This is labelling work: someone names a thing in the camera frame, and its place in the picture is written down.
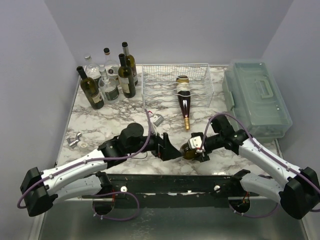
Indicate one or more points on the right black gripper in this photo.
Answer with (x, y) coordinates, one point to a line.
(207, 145)

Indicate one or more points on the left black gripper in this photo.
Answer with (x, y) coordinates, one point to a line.
(164, 149)

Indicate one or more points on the green bottle silver neck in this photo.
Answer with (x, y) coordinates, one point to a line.
(189, 154)

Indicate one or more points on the red wine bottle gold cap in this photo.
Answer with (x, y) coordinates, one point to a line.
(184, 98)

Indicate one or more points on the green bottle black neck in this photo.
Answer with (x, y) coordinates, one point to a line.
(126, 78)

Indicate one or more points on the clear bottle dark label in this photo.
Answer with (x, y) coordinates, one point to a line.
(108, 87)

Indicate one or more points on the dark green wine bottle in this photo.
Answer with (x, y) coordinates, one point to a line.
(130, 61)

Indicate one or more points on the clear bottle white label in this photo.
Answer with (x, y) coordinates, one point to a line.
(111, 66)

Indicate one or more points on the clear bottle green label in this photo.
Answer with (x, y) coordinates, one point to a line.
(92, 69)

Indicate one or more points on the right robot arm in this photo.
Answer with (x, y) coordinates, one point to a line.
(295, 189)

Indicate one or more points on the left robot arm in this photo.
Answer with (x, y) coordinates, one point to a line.
(40, 190)

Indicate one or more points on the translucent plastic storage box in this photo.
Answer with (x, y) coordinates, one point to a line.
(252, 96)

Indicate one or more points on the small metal clamp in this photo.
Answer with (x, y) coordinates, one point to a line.
(72, 142)

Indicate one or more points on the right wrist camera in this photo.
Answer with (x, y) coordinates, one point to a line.
(196, 143)

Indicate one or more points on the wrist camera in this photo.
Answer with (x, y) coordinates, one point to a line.
(156, 121)
(196, 143)

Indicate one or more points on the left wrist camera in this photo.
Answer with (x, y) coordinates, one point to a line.
(156, 121)

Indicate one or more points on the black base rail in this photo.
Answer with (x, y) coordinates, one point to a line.
(128, 191)

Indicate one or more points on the white wire wine rack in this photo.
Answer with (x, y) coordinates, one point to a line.
(159, 86)

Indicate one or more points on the aluminium frame rail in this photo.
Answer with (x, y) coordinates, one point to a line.
(62, 222)

